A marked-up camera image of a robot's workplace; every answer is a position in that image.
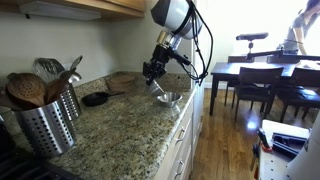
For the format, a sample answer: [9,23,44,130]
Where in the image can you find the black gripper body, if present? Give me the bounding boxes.
[149,45,175,73]

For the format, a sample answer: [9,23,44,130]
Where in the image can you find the small stainless steel bowl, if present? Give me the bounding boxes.
[155,91,184,109]
[146,79,166,98]

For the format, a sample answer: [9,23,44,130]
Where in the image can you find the dark wooden dining table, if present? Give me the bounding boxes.
[209,59,320,118]

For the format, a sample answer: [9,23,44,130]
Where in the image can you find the steel serving spoon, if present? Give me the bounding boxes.
[69,54,84,72]

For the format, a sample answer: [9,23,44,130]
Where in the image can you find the steel ladle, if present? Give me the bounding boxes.
[68,72,83,84]

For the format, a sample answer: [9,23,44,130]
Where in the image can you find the wooden base cabinet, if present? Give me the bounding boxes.
[153,87,198,180]

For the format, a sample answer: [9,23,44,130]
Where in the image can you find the steel holder with metal utensils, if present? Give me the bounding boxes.
[59,83,83,122]

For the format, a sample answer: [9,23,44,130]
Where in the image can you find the wooden spatula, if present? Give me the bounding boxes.
[44,66,78,105]

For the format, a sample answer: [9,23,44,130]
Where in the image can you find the under-cabinet light bar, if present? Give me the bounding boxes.
[19,0,103,22]

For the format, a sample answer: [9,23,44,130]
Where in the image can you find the steel holder with wooden spoons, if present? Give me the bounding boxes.
[11,99,78,158]

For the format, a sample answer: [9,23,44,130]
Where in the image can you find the wooden slotted spoon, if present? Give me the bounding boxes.
[5,72,48,108]

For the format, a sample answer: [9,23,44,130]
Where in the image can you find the person in grey shirt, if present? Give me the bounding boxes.
[277,0,320,56]

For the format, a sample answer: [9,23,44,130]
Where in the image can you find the purple blue tool case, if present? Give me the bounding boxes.
[271,132,308,160]

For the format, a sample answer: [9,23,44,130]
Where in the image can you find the white robot cart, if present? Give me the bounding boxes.
[258,119,312,180]

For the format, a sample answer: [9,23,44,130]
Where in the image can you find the white papers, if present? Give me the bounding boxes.
[300,59,320,71]

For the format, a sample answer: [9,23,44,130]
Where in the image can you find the stainless steel gas range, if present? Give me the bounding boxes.
[0,119,84,180]

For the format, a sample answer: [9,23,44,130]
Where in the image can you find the wrist-mounted camera box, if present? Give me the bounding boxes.
[171,49,192,67]

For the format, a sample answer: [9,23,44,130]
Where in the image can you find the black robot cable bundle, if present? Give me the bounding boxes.
[179,0,215,87]

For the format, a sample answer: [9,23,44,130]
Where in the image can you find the steel drawer handle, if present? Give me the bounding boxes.
[174,160,186,180]
[175,129,187,144]

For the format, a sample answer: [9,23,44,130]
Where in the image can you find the black stereo camera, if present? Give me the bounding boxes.
[235,31,270,42]

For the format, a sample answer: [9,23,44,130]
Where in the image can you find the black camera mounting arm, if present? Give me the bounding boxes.
[245,40,320,63]

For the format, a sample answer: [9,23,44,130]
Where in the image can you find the red handled black tool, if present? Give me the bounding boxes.
[250,128,274,180]

